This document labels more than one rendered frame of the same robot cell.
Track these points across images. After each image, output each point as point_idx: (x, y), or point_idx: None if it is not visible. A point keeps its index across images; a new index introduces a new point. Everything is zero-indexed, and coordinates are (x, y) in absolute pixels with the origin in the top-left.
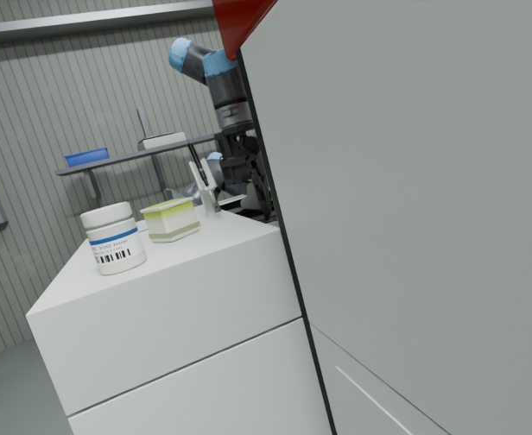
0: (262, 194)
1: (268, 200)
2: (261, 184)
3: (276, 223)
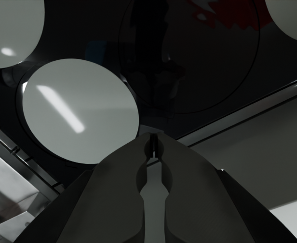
0: (243, 190)
1: (164, 157)
2: (265, 242)
3: (69, 114)
